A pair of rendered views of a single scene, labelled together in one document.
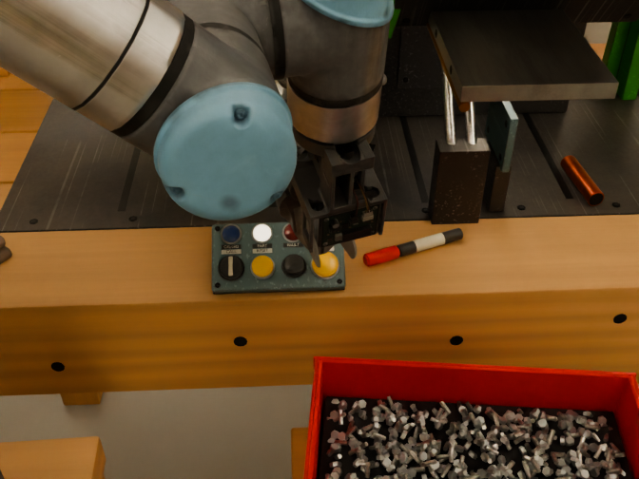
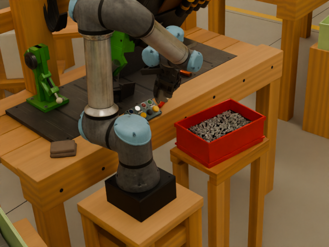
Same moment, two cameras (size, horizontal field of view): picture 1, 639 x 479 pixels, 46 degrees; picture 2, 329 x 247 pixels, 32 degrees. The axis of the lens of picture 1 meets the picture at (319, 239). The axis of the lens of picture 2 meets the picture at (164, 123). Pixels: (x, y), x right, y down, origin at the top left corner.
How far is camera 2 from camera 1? 1.75 m
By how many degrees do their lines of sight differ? 33
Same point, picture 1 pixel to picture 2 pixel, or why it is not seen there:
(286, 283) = (150, 116)
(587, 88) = (192, 44)
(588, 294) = (207, 92)
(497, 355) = not seen: hidden behind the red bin
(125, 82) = (186, 54)
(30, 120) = (12, 125)
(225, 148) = (198, 59)
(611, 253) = (204, 83)
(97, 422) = not seen: outside the picture
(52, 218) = (71, 135)
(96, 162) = (59, 121)
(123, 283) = not seen: hidden behind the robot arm
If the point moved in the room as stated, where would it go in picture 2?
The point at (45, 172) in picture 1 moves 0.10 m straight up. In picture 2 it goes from (49, 129) to (45, 108)
